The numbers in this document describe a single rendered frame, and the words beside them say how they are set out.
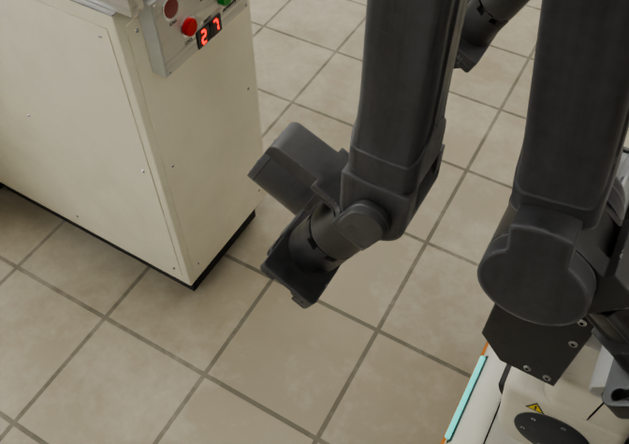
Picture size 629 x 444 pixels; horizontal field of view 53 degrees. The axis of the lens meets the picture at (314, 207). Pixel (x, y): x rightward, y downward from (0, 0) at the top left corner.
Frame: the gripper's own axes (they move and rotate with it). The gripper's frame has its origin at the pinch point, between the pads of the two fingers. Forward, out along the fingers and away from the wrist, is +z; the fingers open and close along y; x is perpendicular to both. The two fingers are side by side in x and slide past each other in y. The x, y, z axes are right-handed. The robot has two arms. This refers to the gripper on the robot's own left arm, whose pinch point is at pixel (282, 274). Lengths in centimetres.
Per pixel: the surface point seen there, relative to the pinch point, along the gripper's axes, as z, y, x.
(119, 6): 11.7, -22.4, -40.6
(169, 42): 19.2, -28.8, -34.4
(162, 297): 92, -20, -10
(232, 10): 22, -46, -33
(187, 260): 72, -23, -11
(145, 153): 41, -22, -29
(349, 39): 95, -136, -19
